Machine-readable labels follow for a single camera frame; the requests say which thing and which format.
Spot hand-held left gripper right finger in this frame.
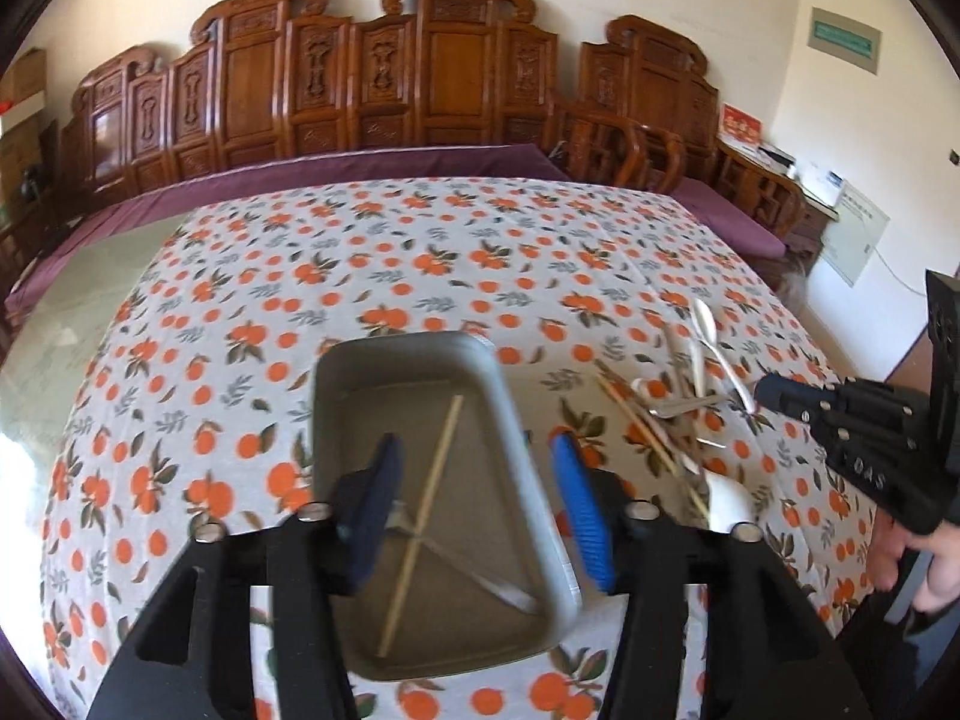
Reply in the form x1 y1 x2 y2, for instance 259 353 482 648
549 427 875 720

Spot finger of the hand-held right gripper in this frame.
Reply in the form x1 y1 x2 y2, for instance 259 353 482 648
754 373 833 428

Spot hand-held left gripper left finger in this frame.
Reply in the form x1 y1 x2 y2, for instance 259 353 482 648
86 433 406 720

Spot wooden chopstick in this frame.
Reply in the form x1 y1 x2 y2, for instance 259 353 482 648
377 395 464 657
596 358 695 477
595 371 710 522

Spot grey metal tray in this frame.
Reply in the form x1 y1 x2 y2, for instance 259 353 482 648
310 330 582 683

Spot metal fork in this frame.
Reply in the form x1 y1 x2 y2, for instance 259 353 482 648
646 394 727 419
390 508 541 614

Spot long white plastic spoon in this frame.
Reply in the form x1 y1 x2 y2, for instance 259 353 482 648
691 298 757 415

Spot person's right hand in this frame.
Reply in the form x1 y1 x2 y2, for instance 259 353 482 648
870 516 960 614

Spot wooden side cabinet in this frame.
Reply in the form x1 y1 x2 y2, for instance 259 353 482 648
787 195 837 248

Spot white board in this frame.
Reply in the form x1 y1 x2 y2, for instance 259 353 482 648
820 184 891 287

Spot white box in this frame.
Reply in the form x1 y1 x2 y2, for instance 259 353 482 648
799 163 848 205

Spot person's dark trousers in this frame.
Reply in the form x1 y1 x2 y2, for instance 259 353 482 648
836 585 960 720

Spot orange fruit print tablecloth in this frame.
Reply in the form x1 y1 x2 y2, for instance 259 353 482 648
41 180 882 720

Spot red sign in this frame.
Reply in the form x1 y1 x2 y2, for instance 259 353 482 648
720 103 764 147

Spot purple cloth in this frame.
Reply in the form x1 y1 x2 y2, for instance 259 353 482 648
4 142 788 331

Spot cardboard boxes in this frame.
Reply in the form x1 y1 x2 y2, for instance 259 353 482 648
0 49 47 132

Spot white cable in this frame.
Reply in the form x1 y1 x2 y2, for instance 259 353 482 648
874 244 931 302

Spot green wall sign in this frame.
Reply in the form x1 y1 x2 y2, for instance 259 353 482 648
808 7 882 76

